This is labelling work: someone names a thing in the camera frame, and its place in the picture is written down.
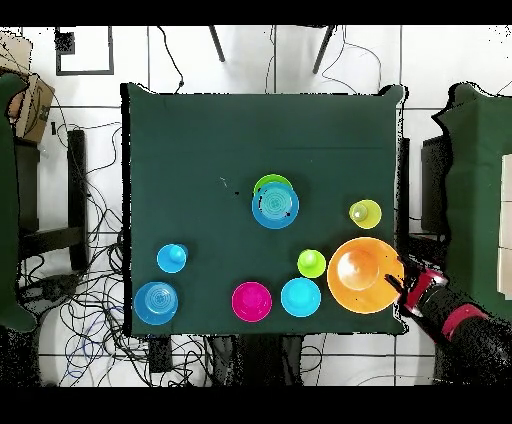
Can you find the large orange plastic bowl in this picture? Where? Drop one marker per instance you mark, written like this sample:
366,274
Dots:
360,300

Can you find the light green plastic cup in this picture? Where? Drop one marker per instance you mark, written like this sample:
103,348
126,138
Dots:
312,266

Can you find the cyan plastic bowl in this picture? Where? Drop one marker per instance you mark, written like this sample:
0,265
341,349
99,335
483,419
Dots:
300,300

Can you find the blue plastic bowl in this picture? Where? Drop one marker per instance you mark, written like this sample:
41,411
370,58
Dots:
156,304
276,218

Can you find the pink plastic bowl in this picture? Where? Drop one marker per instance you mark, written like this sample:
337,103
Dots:
252,302

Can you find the green plastic bowl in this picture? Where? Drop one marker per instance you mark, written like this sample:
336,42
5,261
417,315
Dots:
272,179

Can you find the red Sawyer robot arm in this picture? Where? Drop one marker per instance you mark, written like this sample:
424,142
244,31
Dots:
460,332

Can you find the yellow plastic cup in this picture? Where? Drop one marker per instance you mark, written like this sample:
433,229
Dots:
372,218

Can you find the black equipment cabinet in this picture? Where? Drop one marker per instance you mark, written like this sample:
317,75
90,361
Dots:
434,180

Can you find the white box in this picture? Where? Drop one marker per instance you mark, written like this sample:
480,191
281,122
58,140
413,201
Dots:
506,240

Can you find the green cloth side table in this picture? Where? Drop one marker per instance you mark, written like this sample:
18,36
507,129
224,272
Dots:
6,200
476,200

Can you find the dark green tablecloth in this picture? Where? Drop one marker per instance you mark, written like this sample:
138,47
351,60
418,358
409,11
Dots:
260,140

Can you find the blue plastic cup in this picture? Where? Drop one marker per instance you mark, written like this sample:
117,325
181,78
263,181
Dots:
170,260

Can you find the black tripod leg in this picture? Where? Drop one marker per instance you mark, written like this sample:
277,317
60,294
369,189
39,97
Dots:
217,46
323,50

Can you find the black power adapter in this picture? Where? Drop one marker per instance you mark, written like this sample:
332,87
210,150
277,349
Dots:
160,356

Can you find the black knobbed floor stand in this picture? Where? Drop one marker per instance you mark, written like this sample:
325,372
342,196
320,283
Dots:
54,288

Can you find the brown cardboard box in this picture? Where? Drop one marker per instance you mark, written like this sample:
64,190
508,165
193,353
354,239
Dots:
34,108

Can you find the pale cardboard box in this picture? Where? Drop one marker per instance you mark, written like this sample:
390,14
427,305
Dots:
14,56

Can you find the black bench frame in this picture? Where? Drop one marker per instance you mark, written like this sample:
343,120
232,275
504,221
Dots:
76,180

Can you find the black floor frame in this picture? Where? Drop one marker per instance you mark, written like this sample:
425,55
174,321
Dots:
84,72

